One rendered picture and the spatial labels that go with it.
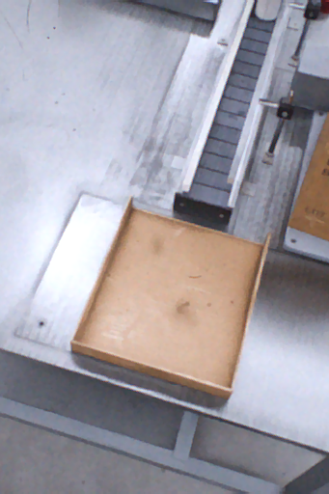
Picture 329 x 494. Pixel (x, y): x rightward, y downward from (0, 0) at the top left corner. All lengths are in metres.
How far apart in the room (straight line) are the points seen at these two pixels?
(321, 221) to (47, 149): 0.54
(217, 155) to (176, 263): 0.23
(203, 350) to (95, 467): 0.85
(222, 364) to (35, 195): 0.46
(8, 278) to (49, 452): 0.84
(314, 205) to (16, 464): 1.13
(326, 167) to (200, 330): 0.33
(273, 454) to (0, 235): 1.08
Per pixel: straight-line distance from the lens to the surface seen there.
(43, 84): 1.31
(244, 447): 1.80
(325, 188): 0.99
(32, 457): 1.77
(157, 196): 1.11
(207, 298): 1.00
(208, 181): 1.08
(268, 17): 1.43
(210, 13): 1.48
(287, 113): 1.12
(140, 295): 0.99
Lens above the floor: 1.72
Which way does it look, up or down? 59 degrees down
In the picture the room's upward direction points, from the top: 9 degrees clockwise
